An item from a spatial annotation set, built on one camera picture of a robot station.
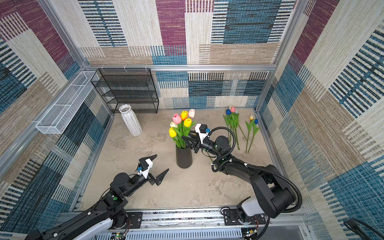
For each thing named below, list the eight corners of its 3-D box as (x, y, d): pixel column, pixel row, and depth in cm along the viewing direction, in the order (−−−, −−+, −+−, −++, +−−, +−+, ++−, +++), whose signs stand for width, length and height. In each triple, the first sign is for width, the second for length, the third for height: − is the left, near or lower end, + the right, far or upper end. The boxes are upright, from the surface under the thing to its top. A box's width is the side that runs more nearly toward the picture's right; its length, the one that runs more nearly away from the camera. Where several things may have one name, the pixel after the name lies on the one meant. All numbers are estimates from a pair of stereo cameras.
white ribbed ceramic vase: (135, 137, 107) (123, 114, 89) (130, 130, 110) (117, 107, 92) (144, 132, 109) (134, 109, 91) (138, 125, 113) (127, 102, 95)
